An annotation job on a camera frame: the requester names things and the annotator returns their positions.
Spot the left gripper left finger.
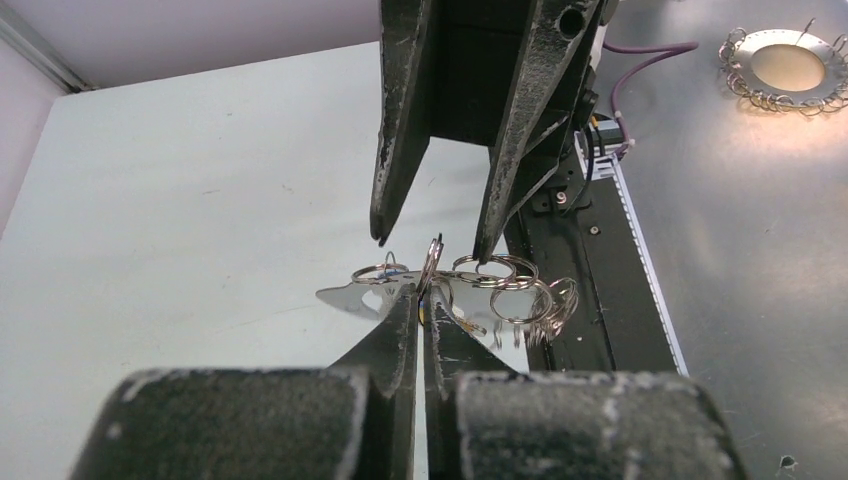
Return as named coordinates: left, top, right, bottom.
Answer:
left=71, top=284, right=419, bottom=479

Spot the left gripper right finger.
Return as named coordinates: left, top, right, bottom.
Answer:
left=422, top=287, right=747, bottom=479

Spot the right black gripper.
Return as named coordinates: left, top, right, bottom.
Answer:
left=369, top=1, right=618, bottom=264

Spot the metal keyring band with rings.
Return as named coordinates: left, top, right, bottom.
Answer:
left=316, top=246, right=579, bottom=351

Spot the spare metal keyring band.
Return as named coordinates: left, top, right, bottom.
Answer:
left=718, top=22, right=847, bottom=117

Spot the white slotted cable duct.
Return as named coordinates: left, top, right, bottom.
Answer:
left=575, top=131, right=688, bottom=375

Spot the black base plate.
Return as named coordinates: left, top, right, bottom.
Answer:
left=505, top=131, right=683, bottom=373

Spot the right aluminium corner post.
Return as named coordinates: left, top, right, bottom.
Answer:
left=1, top=2, right=96, bottom=93

